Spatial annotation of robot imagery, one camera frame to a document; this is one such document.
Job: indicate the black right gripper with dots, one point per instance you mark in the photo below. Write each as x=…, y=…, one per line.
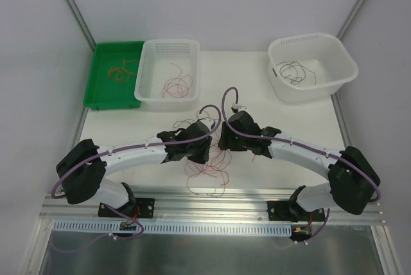
x=227, y=138

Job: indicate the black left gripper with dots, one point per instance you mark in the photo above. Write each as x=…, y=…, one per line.
x=202, y=148

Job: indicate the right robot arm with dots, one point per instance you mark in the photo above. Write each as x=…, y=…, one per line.
x=351, y=182

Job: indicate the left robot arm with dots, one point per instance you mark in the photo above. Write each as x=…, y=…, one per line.
x=84, y=170

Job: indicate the white perforated plastic basket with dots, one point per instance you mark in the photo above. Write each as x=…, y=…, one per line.
x=169, y=73

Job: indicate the white plastic tub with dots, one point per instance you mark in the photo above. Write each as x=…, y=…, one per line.
x=309, y=67

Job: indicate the green plastic tray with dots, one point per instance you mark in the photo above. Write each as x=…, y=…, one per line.
x=112, y=76

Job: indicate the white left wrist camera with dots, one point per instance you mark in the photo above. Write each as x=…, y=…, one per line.
x=205, y=124

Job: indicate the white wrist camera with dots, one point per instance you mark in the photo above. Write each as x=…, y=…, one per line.
x=235, y=108
x=205, y=124

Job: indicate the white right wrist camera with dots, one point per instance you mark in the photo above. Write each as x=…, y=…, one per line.
x=235, y=108

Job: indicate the aluminium mounting rail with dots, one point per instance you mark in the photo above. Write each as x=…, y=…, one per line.
x=235, y=206

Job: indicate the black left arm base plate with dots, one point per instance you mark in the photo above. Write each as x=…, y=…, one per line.
x=143, y=207

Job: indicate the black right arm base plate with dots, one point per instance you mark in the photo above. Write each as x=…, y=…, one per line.
x=278, y=211

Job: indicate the white slotted cable duct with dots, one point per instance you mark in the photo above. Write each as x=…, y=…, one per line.
x=173, y=228

